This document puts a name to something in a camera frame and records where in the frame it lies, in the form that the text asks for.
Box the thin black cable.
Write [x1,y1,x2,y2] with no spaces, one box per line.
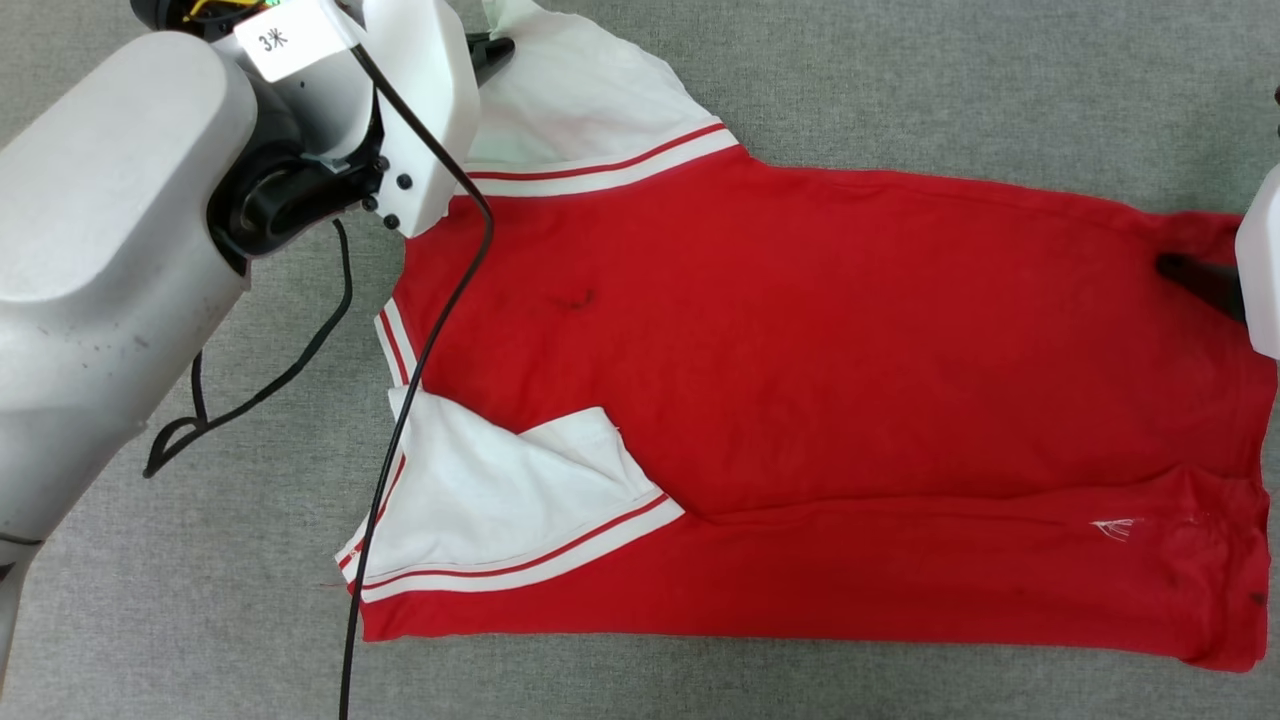
[143,218,354,480]

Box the thick black cable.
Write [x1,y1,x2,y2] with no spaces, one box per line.
[338,40,497,720]

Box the red and white jersey shirt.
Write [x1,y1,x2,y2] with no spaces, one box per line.
[335,0,1280,674]

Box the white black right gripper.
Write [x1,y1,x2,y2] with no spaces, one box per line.
[1156,165,1280,361]

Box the white cable label tag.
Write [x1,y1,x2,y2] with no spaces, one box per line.
[233,0,358,84]

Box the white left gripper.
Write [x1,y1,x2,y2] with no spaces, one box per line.
[355,0,517,240]

